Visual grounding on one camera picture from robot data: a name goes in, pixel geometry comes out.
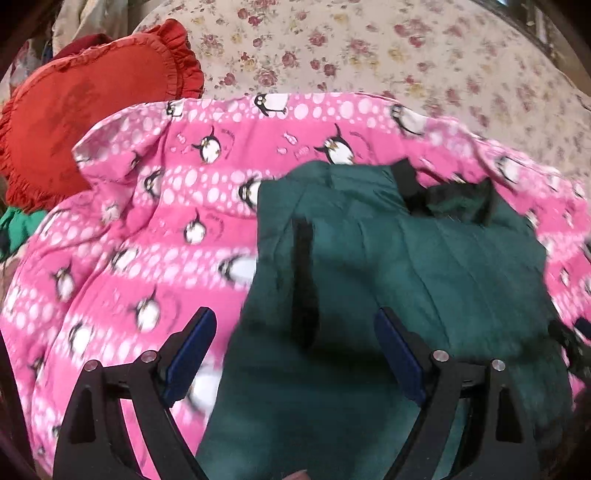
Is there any green cloth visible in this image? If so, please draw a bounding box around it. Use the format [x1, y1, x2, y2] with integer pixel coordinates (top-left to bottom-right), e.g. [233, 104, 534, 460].
[0, 207, 47, 264]

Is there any dark red cloth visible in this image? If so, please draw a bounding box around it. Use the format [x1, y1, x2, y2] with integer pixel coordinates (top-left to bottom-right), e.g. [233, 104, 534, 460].
[53, 33, 116, 61]

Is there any pink penguin print blanket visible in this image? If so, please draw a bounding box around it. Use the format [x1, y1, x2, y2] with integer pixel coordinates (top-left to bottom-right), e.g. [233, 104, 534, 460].
[0, 90, 591, 480]

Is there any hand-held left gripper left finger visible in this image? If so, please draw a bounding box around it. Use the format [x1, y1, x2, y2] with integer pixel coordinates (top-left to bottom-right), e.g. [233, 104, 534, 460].
[52, 306, 218, 480]

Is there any floral bed sheet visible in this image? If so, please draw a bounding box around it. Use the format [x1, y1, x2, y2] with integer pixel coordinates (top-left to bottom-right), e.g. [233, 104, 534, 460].
[131, 0, 591, 185]

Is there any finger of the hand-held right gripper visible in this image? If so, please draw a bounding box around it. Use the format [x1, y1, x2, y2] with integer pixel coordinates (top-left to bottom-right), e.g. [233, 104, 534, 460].
[549, 318, 591, 376]

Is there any beige curtain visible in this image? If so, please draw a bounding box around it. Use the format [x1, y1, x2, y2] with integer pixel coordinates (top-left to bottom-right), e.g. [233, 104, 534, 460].
[51, 0, 153, 44]

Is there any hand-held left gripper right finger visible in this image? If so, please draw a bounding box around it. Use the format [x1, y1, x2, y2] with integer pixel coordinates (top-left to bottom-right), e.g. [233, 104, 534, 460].
[373, 306, 539, 480]

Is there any red ruffled pillow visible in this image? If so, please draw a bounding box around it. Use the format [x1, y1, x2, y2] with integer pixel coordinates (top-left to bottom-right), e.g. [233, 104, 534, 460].
[0, 19, 205, 213]

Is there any green quilted puffer jacket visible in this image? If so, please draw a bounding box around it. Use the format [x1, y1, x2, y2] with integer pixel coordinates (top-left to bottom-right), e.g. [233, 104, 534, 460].
[196, 159, 575, 480]

